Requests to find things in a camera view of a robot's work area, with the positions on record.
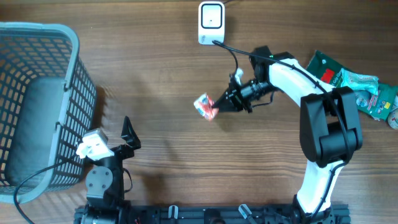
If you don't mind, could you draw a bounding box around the green 3M gloves package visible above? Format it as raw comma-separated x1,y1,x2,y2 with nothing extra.
307,50,397,120

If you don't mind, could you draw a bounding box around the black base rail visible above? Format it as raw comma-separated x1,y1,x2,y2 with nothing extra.
73,204,351,224

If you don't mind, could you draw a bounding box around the green lid jar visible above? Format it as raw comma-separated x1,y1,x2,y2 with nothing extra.
387,108,398,129

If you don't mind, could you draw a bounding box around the grey plastic mesh basket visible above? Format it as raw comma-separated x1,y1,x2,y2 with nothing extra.
1,22,97,203

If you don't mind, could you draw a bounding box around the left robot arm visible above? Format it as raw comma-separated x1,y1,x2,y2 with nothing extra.
74,116,141,224

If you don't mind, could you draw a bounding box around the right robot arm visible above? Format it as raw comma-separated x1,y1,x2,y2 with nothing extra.
212,46,363,223

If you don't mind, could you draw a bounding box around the red white small box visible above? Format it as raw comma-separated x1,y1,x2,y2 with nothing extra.
193,93,219,121

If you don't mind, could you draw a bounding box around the teal plastic packet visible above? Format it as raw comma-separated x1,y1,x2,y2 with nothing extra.
341,68,379,95

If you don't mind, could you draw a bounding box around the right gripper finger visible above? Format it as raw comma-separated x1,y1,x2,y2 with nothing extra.
211,99,236,113
213,86,234,106

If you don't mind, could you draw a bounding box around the white barcode scanner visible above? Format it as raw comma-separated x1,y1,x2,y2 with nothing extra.
198,1,225,45

